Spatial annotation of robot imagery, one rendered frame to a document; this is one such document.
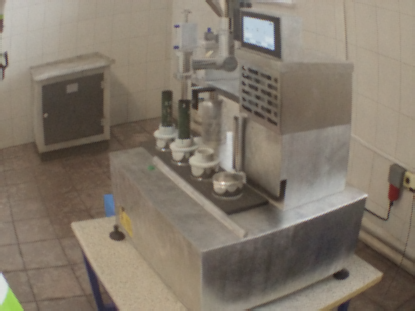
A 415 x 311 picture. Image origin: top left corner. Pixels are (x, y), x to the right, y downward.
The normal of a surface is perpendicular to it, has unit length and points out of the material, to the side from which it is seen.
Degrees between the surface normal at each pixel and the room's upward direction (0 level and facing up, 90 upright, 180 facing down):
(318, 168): 90
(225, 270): 90
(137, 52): 90
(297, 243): 90
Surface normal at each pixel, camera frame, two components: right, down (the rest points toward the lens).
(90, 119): 0.47, 0.32
